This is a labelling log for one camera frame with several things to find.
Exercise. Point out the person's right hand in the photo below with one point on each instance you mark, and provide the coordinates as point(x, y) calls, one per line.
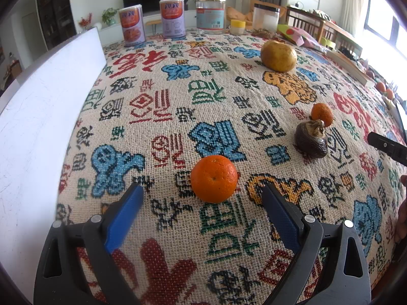
point(402, 219)

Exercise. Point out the black tall cabinet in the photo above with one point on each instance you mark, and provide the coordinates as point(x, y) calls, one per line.
point(55, 9)

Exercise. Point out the white book with orange cover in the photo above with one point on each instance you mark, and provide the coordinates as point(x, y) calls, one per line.
point(349, 66)

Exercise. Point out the glass jar with gold lid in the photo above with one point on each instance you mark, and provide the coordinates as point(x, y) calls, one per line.
point(210, 14)

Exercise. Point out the red flowers in vase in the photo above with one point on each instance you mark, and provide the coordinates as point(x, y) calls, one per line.
point(86, 22)

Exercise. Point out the colourful snack bag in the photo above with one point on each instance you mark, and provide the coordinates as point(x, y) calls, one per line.
point(299, 36)

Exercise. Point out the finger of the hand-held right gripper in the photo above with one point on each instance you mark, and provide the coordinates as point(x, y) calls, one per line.
point(386, 147)

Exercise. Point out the wooden slatted chair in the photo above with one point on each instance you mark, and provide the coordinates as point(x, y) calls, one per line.
point(343, 36)
point(305, 20)

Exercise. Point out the small yellow container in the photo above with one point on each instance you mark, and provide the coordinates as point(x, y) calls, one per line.
point(237, 27)

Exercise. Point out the pile of dried peels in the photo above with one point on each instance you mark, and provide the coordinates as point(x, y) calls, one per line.
point(264, 33)

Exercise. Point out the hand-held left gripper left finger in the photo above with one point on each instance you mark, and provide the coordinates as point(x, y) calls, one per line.
point(124, 219)

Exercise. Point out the orange lounge chair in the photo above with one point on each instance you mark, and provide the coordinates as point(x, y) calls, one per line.
point(240, 12)

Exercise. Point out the plastic jar with black lid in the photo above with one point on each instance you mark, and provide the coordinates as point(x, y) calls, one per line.
point(266, 17)

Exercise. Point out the window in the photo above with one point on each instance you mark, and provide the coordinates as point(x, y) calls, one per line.
point(381, 16)

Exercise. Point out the green potted plant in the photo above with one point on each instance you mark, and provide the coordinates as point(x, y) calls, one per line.
point(109, 16)

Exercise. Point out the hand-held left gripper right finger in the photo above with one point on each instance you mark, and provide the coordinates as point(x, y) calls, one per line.
point(279, 216)

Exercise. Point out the orange and purple labelled can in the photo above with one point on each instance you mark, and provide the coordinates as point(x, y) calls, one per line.
point(172, 18)
point(132, 25)

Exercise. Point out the small orange tangerine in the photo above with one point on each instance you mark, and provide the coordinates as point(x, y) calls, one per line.
point(214, 179)
point(321, 113)

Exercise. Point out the patterned woven tablecloth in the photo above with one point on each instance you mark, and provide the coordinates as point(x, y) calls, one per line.
point(222, 95)

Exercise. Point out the orange on side table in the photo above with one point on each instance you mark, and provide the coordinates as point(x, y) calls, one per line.
point(380, 86)
point(389, 93)

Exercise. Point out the white board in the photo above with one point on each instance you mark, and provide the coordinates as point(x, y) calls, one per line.
point(41, 127)

